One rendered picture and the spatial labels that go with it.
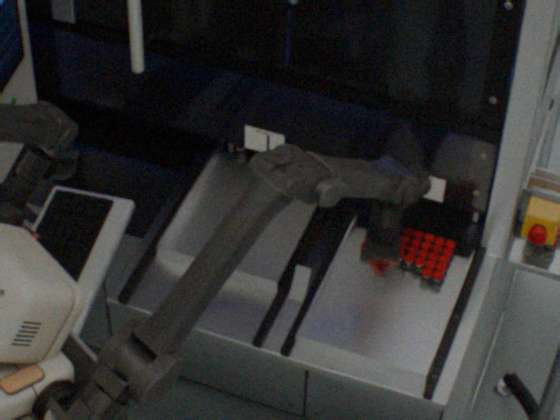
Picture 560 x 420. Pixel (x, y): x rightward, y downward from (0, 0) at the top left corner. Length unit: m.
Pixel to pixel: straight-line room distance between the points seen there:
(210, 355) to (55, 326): 1.32
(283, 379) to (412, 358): 0.81
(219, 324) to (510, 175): 0.63
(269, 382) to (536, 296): 0.95
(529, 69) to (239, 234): 0.69
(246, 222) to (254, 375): 1.39
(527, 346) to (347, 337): 1.26
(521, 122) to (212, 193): 0.71
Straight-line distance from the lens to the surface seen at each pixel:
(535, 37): 2.13
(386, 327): 2.35
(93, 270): 2.55
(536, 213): 2.40
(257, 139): 2.49
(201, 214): 2.53
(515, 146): 2.29
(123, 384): 1.79
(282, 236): 2.49
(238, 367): 3.10
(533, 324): 3.56
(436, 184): 2.41
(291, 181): 1.72
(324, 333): 2.33
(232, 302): 2.37
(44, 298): 1.78
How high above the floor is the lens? 2.70
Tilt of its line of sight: 46 degrees down
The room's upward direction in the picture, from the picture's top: 2 degrees clockwise
